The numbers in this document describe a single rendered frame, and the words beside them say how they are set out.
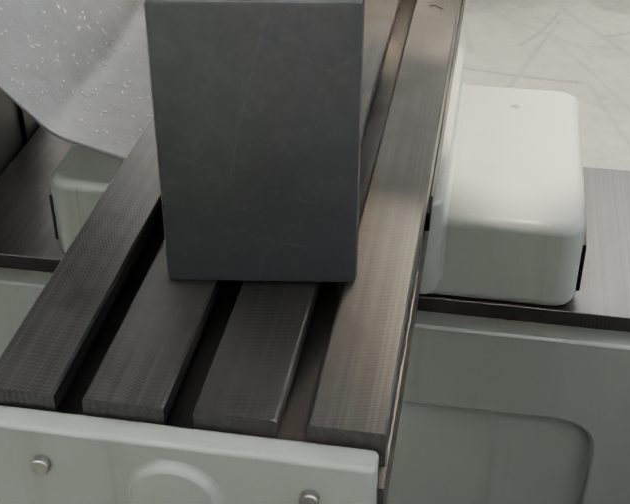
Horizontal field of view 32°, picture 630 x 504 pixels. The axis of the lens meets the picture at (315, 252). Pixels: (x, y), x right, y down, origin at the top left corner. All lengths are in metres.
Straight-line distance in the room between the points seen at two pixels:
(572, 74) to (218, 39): 2.72
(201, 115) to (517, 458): 0.62
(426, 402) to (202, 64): 0.55
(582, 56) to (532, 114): 2.26
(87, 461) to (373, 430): 0.16
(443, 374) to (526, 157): 0.22
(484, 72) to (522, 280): 2.28
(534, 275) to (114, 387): 0.48
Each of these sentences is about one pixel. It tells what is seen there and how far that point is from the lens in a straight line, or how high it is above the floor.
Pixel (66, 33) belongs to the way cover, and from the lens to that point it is 1.12.
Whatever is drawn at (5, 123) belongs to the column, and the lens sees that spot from 1.29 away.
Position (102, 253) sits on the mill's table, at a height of 0.95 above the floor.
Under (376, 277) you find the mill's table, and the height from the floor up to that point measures 0.95.
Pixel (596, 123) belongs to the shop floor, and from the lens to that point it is 3.05.
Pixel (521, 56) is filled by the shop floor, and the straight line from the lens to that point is 3.39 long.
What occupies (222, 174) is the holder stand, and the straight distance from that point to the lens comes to 0.66.
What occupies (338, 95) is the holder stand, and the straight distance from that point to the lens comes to 0.64.
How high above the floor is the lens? 1.36
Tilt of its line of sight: 34 degrees down
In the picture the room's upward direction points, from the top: straight up
